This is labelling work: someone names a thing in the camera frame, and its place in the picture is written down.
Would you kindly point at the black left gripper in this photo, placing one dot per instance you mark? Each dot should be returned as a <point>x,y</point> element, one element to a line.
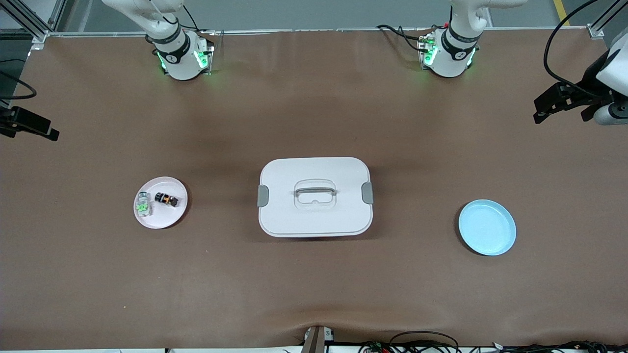
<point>587,84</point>

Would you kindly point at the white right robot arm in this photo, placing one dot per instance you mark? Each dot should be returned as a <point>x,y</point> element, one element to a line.
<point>171,54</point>

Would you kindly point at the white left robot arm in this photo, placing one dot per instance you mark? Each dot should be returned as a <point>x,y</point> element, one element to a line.
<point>454,54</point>

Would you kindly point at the pink plate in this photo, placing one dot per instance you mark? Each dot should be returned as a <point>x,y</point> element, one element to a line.
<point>167,218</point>

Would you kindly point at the blue plate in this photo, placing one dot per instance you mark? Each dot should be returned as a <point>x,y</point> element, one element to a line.
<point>485,228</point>

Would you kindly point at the white lidded storage box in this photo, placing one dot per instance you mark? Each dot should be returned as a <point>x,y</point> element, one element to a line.
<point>314,215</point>

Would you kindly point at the clear green switch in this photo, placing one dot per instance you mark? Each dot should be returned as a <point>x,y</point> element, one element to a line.
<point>143,206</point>

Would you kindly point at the silver table edge rail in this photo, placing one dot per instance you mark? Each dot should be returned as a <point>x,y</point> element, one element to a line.
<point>319,30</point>

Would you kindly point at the brown camera mount bracket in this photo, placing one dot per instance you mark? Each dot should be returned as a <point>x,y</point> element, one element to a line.
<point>316,340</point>

